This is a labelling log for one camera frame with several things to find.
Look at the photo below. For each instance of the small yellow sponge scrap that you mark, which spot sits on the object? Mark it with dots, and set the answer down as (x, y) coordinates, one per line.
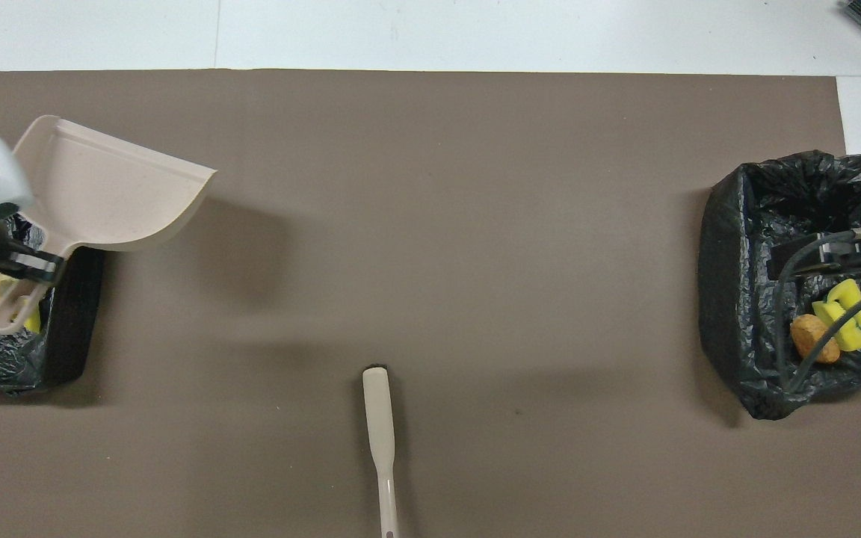
(32, 321)

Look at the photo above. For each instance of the yellow sponge with green side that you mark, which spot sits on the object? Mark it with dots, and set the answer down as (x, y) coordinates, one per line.
(853, 338)

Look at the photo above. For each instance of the brown bread roll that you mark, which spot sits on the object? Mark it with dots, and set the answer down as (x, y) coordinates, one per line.
(808, 332)

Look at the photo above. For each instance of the beige plastic dustpan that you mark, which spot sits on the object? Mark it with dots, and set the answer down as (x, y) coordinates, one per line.
(102, 194)

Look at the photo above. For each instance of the beige hand brush black bristles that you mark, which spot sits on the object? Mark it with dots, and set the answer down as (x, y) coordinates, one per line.
(378, 418)

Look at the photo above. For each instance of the black bag lined trash bin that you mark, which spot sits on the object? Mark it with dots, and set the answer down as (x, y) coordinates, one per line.
(744, 299)
(72, 336)

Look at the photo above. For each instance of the brown table mat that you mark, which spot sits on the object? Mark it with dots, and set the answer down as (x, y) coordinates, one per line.
(475, 224)

